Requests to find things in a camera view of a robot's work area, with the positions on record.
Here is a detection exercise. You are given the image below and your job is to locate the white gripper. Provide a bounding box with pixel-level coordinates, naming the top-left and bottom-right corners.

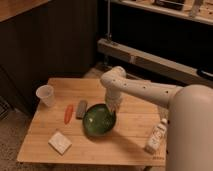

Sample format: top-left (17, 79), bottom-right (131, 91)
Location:
top-left (105, 88), bottom-right (122, 116)

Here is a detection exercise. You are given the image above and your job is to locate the green ceramic bowl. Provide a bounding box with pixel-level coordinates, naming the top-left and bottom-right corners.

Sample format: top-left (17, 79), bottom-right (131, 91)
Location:
top-left (82, 103), bottom-right (116, 136)

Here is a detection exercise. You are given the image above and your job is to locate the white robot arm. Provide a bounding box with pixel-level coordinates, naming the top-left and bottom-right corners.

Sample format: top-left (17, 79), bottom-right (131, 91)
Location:
top-left (100, 66), bottom-right (213, 171)

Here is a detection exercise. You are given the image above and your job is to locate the grey rectangular block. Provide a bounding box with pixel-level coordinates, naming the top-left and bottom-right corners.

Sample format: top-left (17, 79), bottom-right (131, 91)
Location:
top-left (76, 100), bottom-right (88, 119)

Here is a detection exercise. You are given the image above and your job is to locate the low wooden table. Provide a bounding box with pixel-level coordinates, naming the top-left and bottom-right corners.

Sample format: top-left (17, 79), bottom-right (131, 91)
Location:
top-left (17, 78), bottom-right (166, 166)

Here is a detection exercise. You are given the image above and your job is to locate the orange carrot toy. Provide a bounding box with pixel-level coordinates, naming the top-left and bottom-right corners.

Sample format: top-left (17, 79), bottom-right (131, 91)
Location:
top-left (64, 105), bottom-right (73, 124)

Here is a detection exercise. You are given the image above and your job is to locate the white plastic bottle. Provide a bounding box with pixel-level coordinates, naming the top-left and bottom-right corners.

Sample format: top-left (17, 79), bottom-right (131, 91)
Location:
top-left (145, 118), bottom-right (167, 154)

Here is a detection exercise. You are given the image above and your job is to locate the long wooden beam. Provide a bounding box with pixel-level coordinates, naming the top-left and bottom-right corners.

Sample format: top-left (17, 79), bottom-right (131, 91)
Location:
top-left (97, 38), bottom-right (213, 87)

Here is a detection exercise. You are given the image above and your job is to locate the translucent plastic cup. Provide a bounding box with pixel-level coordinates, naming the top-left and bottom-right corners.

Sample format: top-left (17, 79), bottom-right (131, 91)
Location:
top-left (36, 85), bottom-right (54, 107)

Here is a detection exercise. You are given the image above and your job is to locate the metal pole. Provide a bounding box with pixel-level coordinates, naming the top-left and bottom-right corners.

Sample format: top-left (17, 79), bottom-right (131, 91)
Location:
top-left (106, 0), bottom-right (111, 42)

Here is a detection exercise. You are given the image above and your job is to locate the wooden shelf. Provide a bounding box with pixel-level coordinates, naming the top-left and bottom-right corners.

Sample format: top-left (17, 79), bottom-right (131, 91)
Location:
top-left (112, 0), bottom-right (213, 26)

